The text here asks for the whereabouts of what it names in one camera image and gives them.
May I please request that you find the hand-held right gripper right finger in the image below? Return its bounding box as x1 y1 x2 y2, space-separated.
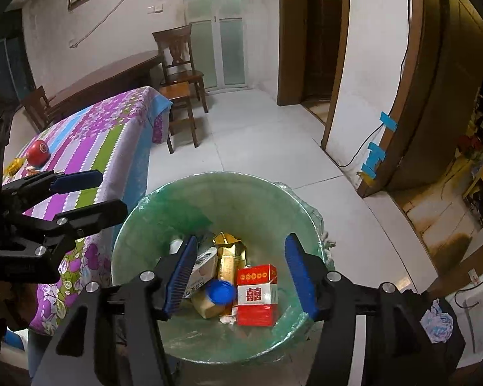
285 232 447 386

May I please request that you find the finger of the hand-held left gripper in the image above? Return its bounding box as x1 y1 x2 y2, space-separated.
2 170 104 212
24 199 128 256

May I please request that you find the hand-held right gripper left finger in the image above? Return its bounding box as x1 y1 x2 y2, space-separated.
34 235 200 386

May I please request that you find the white carton box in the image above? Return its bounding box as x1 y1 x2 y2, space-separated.
185 245 220 298

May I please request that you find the blue bottle cap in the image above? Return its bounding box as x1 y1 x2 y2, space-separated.
205 279 236 305

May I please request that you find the tan cardboard box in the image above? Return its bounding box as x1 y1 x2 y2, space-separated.
193 289 234 319

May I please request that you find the red cigarette box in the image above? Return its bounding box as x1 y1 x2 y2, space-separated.
235 264 278 327

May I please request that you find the gold foil box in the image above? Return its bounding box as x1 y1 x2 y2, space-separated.
217 245 248 282

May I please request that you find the bin with green bag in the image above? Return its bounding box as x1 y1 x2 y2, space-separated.
110 172 336 364

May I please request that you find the floral striped tablecloth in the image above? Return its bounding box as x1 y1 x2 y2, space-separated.
2 86 174 336

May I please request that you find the red apple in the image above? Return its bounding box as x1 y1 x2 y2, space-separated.
26 140 51 166

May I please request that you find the gold foil wrapper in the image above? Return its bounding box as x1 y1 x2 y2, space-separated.
4 158 27 175

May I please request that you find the wooden chair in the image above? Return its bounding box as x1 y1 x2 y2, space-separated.
22 86 55 133
152 24 209 114

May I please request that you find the blue cylinder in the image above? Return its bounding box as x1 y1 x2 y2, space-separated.
2 327 29 350

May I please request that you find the round wooden table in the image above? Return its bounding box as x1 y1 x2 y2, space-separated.
48 50 164 123

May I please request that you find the dark window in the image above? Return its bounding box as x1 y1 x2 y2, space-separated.
0 34 37 103

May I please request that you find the wooden stool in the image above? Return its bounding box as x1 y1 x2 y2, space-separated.
159 81 200 154

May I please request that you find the blue tape piece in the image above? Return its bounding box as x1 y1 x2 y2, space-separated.
362 142 387 178
380 111 399 131

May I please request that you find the white blue plastic bag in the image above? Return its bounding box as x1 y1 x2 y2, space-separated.
421 299 455 344

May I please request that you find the dark cloth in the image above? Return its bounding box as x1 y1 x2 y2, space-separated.
402 287 468 386

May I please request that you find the frosted glass door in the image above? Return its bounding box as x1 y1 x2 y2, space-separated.
181 0 250 91

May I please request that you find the wall cable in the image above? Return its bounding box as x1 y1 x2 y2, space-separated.
69 0 137 47

